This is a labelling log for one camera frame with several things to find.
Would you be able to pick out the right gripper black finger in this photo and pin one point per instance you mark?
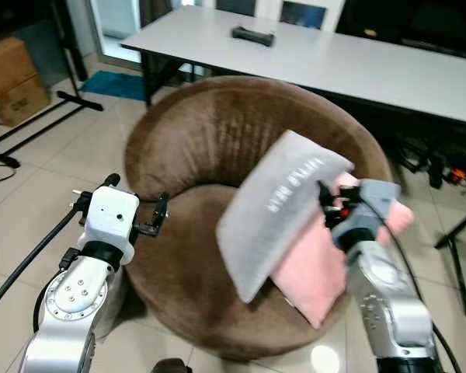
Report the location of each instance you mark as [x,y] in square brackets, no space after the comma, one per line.
[323,193]

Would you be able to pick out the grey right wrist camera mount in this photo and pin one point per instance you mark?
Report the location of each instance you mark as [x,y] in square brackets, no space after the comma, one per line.
[373,203]

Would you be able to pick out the black handheld device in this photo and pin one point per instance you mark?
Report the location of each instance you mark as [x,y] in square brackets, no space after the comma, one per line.
[252,36]

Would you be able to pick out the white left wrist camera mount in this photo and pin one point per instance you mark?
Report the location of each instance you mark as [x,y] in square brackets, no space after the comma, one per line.
[110,217]

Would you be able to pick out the black metal floor stand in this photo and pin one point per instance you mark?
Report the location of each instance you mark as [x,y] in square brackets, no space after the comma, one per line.
[70,70]

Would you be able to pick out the long white table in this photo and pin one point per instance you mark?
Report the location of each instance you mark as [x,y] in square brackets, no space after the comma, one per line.
[334,66]

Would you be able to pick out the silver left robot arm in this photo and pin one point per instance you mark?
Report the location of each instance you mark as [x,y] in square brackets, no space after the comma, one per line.
[66,311]

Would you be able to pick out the black gear with orange parts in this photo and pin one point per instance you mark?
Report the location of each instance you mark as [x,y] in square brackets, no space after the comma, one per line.
[439,165]

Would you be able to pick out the grey pillow with white lettering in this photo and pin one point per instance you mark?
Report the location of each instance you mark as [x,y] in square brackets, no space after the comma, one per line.
[276,210]

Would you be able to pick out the brown round plush sofa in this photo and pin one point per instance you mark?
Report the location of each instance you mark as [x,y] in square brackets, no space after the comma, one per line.
[202,132]

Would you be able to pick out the dark robot foot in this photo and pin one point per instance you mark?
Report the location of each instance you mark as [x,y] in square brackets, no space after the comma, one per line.
[171,366]

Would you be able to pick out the small printed cardboard box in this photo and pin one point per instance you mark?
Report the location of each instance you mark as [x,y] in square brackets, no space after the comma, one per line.
[22,103]

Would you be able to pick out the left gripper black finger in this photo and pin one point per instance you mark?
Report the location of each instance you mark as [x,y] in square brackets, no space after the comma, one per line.
[110,180]
[160,211]

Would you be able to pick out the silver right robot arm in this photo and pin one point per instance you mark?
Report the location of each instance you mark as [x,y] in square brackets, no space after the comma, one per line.
[388,303]

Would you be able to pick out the large brown cardboard box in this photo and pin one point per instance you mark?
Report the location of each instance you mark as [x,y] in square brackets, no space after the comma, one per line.
[6,66]

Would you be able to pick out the black folding leg frame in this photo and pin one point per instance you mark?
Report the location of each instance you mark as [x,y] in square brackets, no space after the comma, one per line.
[454,241]

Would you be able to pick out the blue floor mat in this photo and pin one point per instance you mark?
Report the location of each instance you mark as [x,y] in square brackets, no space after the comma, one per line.
[113,85]

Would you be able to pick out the pink pillow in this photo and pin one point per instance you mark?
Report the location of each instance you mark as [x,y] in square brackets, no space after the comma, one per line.
[314,268]

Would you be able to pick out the blue chair back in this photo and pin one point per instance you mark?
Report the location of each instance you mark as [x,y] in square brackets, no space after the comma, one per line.
[303,14]

